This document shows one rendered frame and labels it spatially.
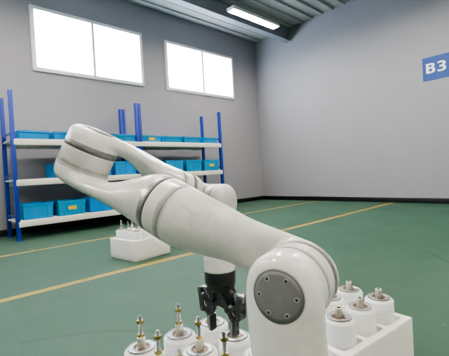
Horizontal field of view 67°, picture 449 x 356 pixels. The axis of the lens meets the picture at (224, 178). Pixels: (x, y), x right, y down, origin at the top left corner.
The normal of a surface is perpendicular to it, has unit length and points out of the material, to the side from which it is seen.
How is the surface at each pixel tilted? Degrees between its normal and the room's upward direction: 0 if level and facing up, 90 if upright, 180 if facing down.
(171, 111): 90
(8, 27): 90
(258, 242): 90
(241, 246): 98
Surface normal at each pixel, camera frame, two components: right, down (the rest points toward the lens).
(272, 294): -0.57, 0.07
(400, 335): 0.60, -0.02
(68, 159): -0.23, -0.07
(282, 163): -0.73, 0.05
